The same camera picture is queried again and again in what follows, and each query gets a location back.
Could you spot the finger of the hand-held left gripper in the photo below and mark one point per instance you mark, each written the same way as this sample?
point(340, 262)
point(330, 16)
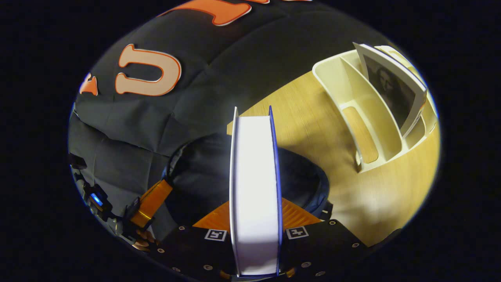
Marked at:
point(152, 203)

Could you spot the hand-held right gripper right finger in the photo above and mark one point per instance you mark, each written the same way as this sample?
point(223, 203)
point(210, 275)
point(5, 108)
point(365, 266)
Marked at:
point(325, 250)

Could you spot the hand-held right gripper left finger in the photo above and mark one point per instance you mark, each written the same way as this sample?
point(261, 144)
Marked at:
point(188, 250)

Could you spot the blue schoolbag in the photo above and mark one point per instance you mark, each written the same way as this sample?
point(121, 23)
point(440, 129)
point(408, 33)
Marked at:
point(203, 172)

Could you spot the blue spine book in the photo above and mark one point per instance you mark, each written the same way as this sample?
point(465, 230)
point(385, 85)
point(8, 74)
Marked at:
point(254, 188)

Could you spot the white bookshelf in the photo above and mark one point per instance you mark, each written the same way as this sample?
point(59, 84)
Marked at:
point(352, 90)

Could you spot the grey portrait cover book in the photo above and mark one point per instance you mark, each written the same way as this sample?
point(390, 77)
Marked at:
point(391, 90)

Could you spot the black backdrop cloth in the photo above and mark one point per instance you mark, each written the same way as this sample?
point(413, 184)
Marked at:
point(117, 129)

